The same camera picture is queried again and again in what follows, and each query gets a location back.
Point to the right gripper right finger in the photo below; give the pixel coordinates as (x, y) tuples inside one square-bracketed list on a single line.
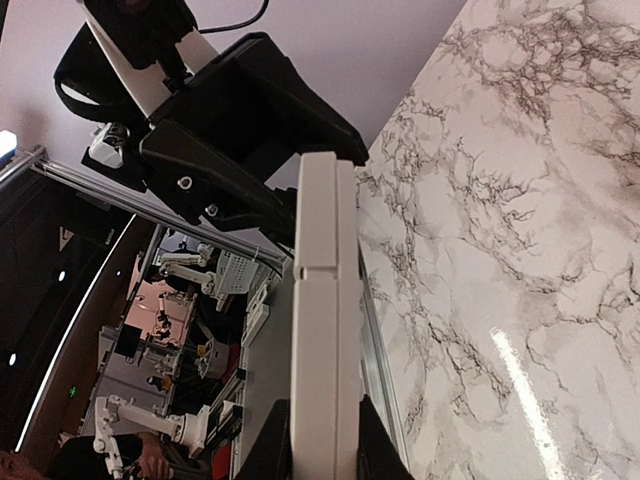
[(377, 457)]

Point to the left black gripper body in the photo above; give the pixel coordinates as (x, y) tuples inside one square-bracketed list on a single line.
[(223, 105)]

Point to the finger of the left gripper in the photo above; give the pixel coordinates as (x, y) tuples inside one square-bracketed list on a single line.
[(233, 195), (307, 122)]

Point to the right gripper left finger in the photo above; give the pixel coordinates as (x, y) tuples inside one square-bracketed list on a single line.
[(270, 458)]

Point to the white remote control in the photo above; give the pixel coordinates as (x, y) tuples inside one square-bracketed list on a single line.
[(325, 380)]

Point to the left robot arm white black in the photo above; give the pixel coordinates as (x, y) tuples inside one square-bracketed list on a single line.
[(89, 87)]

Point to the white remote on bench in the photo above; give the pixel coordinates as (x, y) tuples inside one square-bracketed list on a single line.
[(258, 308)]

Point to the white perforated basket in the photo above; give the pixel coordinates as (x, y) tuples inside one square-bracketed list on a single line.
[(235, 275)]

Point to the person in background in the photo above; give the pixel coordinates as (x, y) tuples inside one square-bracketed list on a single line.
[(77, 459)]

